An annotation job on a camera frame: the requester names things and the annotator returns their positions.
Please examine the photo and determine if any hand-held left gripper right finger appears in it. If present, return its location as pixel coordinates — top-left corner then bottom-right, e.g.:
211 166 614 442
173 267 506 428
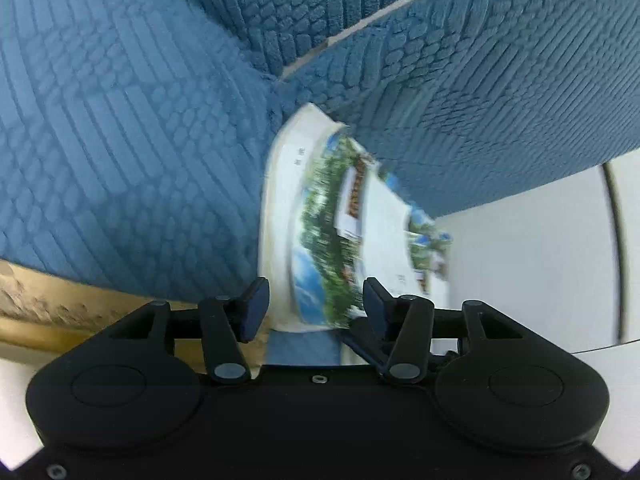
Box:
362 276 533 386

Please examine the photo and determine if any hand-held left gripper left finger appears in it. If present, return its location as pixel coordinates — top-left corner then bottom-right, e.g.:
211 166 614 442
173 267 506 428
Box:
105 277 272 386

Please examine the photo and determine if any blue quilted sofa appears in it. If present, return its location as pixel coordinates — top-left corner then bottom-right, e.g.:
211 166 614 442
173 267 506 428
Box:
0 0 640 366

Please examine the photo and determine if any tan painting cover book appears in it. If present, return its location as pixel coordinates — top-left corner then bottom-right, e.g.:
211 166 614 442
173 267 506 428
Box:
0 259 268 361

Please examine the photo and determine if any white table with black frame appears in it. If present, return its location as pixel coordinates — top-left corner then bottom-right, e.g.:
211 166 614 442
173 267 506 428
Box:
432 147 640 356

